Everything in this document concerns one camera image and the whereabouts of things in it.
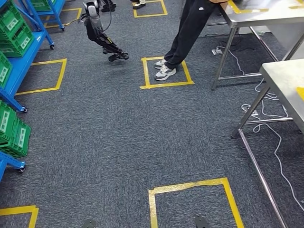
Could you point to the person's black shoe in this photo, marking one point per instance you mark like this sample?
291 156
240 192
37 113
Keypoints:
109 6

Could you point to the standing person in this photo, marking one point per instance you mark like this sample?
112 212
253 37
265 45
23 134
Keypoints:
190 28

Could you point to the small blue metal rack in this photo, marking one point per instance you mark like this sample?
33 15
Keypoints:
56 9

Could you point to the yellow tape on side table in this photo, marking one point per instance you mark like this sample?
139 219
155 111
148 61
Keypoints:
234 8

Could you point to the person's pale shoe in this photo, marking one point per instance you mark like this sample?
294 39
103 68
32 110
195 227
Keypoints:
139 4

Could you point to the yellow floor tape by workbench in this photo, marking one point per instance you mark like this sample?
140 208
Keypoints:
228 195

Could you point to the white floor socket box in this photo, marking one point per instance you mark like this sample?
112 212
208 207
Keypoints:
216 51
253 112

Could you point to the dark robot foot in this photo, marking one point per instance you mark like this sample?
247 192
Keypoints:
201 222

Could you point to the grey side table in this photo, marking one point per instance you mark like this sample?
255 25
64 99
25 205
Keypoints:
261 12

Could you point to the yellow tape on workbench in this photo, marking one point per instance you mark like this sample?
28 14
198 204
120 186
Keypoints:
301 93

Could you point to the yellow floor tape corner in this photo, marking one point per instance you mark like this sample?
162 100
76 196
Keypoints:
166 85
60 74
77 14

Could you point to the blue rack with crates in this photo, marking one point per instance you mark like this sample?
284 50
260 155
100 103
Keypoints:
23 59

